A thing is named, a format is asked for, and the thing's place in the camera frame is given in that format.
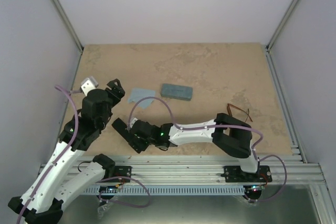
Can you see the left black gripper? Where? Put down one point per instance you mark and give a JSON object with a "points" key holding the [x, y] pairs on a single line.
{"points": [[119, 91]]}

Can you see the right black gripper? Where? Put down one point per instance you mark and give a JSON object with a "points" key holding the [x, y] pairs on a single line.
{"points": [[137, 146]]}

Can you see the light blue cloth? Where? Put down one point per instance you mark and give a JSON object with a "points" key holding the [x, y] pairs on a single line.
{"points": [[138, 93]]}

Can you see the black glasses case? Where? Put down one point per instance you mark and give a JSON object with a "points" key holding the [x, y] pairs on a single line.
{"points": [[122, 130]]}

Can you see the blue-grey glasses case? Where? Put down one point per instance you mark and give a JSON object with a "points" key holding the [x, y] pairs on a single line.
{"points": [[177, 92]]}

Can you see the brown frame sunglasses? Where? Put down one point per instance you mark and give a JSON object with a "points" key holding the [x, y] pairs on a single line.
{"points": [[230, 106]]}

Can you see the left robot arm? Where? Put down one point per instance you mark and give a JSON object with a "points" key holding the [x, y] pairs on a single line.
{"points": [[48, 197]]}

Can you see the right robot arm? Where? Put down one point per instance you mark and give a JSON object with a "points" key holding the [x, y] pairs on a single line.
{"points": [[231, 135]]}

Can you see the clear plastic wrap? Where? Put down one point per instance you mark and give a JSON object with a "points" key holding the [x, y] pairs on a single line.
{"points": [[102, 209]]}

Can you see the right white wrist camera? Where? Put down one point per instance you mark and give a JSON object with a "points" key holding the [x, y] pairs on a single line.
{"points": [[131, 123]]}

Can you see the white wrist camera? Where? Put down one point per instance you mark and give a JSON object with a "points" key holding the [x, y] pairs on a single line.
{"points": [[88, 84], [131, 123]]}

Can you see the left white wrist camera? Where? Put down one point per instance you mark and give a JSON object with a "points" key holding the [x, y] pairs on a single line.
{"points": [[88, 84]]}

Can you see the aluminium rail frame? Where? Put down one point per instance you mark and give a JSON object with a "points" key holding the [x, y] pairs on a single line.
{"points": [[207, 169]]}

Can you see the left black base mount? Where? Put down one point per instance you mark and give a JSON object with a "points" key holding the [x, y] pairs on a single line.
{"points": [[124, 171]]}

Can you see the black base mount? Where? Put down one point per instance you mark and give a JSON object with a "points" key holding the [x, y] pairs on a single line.
{"points": [[124, 171], [234, 174]]}

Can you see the blue slotted cable duct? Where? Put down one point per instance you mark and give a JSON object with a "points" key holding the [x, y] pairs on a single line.
{"points": [[166, 190]]}

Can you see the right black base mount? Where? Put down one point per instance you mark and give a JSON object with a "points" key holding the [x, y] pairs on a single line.
{"points": [[234, 174]]}

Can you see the left aluminium corner post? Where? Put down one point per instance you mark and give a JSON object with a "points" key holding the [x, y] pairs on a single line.
{"points": [[62, 14]]}

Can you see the aluminium corner post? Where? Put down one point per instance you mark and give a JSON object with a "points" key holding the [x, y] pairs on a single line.
{"points": [[288, 13], [62, 14]]}

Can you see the right aluminium corner post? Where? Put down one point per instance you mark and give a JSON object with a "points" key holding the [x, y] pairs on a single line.
{"points": [[288, 13]]}

